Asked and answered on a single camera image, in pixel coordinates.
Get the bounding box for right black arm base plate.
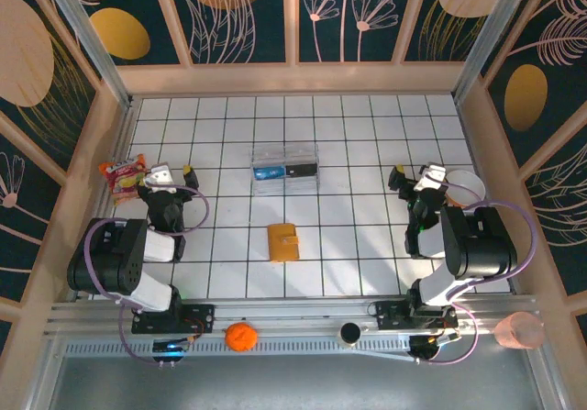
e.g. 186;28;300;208
374;300;460;331

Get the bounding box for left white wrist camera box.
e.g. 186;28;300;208
144;163;179;194

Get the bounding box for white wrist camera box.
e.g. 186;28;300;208
144;163;179;194
414;163;449;194

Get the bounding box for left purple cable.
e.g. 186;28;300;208
85;184;211;366

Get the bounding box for orange ball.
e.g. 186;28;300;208
224;321;259;352

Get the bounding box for red snack packet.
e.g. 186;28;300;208
98;152;156;207

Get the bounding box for yellow leather card holder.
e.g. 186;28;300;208
268;223;302;263

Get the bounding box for perforated metal cable tray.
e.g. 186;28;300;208
63;339;414;360

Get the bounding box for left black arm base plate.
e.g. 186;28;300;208
131;303;216;336

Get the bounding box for blue card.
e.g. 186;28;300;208
252;164;287;182

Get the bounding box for pink plastic cup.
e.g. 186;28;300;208
493;311;547;350

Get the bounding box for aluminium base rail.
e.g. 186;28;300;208
45;294;537;338

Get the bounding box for white bowl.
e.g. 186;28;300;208
442;169;486;207

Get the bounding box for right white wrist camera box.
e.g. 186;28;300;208
414;163;449;194

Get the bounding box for clear acrylic card box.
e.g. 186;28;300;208
249;142;321;196

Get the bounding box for small black controller board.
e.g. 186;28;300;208
406;329;462;365
152;335;203;366

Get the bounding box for black card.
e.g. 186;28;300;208
284;161;319;179

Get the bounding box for aluminium corner post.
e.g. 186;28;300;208
36;0;135;111
451;0;538;106

